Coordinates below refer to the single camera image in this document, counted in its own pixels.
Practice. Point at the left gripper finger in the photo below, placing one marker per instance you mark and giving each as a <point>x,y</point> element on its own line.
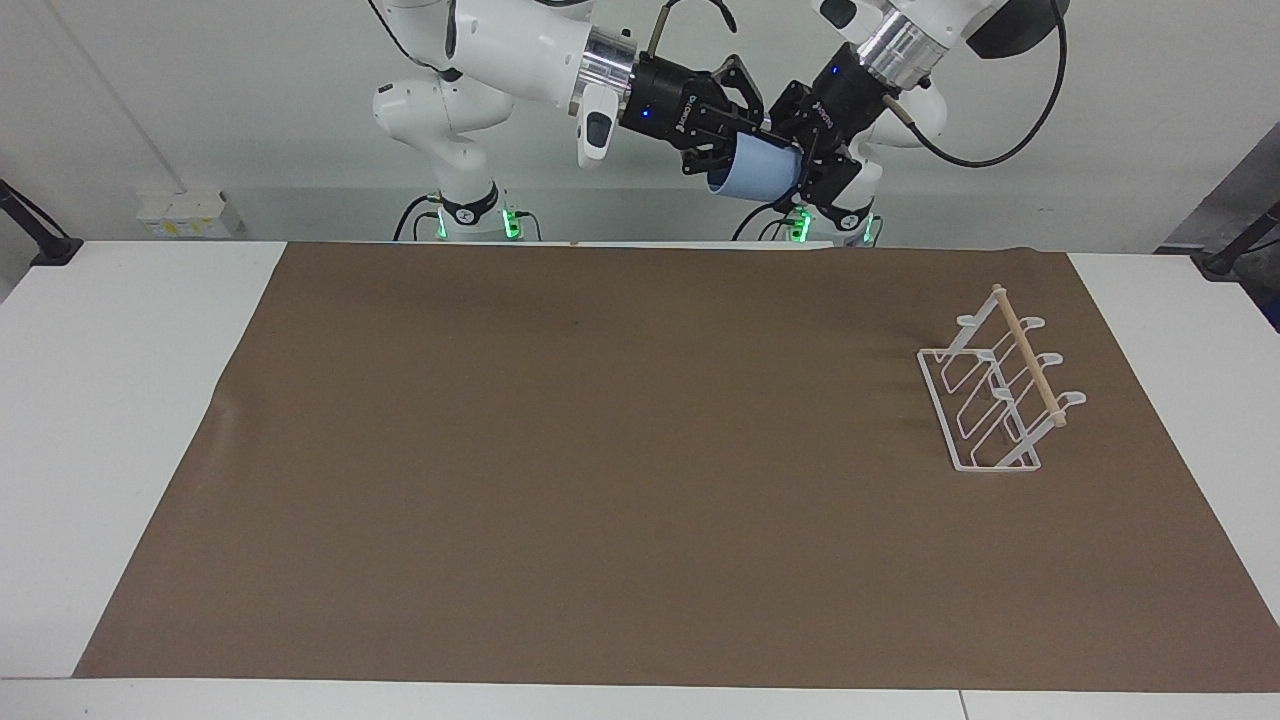
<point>832,178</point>
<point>788,105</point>

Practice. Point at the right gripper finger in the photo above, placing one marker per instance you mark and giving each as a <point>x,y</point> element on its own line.
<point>708,160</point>
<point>748,88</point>

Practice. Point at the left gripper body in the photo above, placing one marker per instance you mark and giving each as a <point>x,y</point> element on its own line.
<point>845,95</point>

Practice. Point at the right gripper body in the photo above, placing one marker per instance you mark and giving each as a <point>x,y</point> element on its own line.
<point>662,100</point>

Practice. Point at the light blue cup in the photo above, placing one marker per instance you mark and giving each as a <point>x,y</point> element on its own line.
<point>762,166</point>

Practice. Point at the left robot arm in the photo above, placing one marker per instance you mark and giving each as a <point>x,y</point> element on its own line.
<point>905,40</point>

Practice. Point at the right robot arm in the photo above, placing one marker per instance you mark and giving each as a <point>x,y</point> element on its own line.
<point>500,40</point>

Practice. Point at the black stand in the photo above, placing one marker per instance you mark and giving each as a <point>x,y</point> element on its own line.
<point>40,240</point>
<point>1235,252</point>

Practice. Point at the white power strip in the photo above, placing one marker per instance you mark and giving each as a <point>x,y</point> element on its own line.
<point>185,214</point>

